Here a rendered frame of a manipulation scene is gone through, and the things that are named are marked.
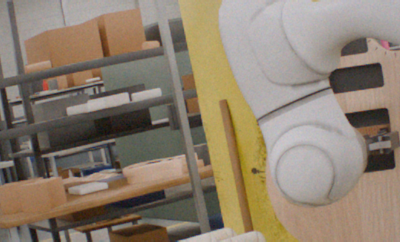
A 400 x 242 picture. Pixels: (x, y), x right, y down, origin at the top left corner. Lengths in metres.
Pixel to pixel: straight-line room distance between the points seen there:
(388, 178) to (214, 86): 0.97
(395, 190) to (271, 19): 0.47
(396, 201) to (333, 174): 0.42
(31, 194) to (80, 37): 1.60
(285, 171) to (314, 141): 0.05
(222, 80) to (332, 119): 1.22
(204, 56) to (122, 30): 3.91
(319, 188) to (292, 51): 0.16
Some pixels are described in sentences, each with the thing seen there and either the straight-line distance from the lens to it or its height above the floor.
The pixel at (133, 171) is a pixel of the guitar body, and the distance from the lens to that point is 5.21.
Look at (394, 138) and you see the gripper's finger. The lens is 1.32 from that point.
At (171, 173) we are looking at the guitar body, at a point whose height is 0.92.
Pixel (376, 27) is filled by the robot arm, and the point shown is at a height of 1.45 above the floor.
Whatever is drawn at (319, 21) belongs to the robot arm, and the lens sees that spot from 1.03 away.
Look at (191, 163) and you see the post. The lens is 4.77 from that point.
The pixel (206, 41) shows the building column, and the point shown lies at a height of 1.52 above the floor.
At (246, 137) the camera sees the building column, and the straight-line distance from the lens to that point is 2.21.
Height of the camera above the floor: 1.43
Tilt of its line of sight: 3 degrees down
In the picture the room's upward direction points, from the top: 11 degrees counter-clockwise
